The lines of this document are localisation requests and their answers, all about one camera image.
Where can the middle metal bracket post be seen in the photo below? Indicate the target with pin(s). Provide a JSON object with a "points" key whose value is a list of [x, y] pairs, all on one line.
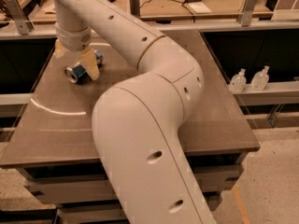
{"points": [[135, 8]]}

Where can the grey table base drawers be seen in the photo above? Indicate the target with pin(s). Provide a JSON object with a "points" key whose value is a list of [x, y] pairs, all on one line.
{"points": [[84, 195]]}

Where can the blue silver redbull can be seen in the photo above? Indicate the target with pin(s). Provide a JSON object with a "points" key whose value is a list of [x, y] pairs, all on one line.
{"points": [[77, 74]]}

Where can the clear plastic bottle left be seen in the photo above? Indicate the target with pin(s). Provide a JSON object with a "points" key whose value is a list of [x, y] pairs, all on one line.
{"points": [[238, 81]]}

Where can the left metal bracket post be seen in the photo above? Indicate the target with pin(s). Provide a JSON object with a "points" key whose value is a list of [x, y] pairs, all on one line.
{"points": [[23, 24]]}

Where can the metal bracket post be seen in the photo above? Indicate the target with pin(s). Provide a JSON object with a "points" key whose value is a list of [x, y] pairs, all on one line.
{"points": [[246, 14], [23, 24], [135, 8]]}

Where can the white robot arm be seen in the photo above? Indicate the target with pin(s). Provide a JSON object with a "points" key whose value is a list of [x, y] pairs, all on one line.
{"points": [[135, 123]]}

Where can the wooden background bench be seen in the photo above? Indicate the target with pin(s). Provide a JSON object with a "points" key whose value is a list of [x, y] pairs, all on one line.
{"points": [[121, 11]]}

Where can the right metal bracket post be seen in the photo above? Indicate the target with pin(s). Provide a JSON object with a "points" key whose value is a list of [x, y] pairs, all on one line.
{"points": [[246, 14]]}

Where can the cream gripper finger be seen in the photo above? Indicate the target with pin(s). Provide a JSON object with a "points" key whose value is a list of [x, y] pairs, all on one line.
{"points": [[89, 63], [60, 49]]}

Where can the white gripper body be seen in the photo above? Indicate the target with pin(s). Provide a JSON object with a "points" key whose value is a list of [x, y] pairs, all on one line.
{"points": [[73, 39]]}

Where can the white paper sheet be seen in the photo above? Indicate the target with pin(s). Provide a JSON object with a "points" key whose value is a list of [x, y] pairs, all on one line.
{"points": [[200, 8]]}

